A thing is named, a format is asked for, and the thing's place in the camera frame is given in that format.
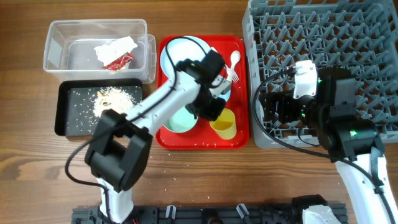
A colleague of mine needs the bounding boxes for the yellow cup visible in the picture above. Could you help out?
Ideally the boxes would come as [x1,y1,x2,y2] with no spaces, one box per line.
[210,108,237,140]

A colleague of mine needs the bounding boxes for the green bowl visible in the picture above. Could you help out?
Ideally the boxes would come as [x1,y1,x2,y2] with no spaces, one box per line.
[164,107,198,133]

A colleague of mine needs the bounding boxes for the red ketchup packet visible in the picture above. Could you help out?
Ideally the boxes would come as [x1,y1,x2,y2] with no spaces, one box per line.
[103,52,134,71]

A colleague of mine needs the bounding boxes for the rice and food scraps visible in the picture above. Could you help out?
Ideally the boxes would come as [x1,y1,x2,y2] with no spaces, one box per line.
[93,87,136,117]

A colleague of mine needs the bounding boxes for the white napkin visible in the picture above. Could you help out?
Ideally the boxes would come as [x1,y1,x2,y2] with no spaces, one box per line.
[94,36,137,66]

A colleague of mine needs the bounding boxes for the light blue bowl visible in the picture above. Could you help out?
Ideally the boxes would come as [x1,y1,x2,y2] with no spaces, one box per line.
[218,90,231,102]

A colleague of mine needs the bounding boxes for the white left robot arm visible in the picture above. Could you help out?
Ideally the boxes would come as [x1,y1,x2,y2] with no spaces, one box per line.
[85,65,231,223]

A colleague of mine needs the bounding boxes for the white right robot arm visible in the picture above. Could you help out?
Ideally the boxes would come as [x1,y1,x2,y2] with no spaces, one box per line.
[252,67,397,223]

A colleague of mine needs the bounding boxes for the clear plastic waste bin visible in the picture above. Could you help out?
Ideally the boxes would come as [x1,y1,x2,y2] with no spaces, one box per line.
[43,19,157,83]

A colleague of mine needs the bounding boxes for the grey dishwasher rack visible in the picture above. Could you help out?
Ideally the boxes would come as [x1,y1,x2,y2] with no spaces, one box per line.
[242,0,397,143]

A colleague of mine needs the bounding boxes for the black food waste tray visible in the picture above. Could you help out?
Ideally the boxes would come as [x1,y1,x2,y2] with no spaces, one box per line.
[54,78,143,137]

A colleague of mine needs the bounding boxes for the red serving tray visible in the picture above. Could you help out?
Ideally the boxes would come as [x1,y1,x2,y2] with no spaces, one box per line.
[155,35,249,150]

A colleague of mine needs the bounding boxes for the pink plastic fork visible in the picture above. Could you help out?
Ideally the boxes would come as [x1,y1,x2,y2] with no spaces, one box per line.
[224,65,239,83]

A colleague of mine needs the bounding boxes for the white plastic spoon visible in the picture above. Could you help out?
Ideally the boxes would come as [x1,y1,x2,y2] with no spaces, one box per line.
[230,50,241,70]

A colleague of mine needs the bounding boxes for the light blue plate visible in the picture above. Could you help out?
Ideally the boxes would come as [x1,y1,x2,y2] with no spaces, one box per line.
[160,36,211,79]

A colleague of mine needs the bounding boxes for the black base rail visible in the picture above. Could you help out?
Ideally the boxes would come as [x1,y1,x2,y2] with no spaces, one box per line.
[71,203,348,224]

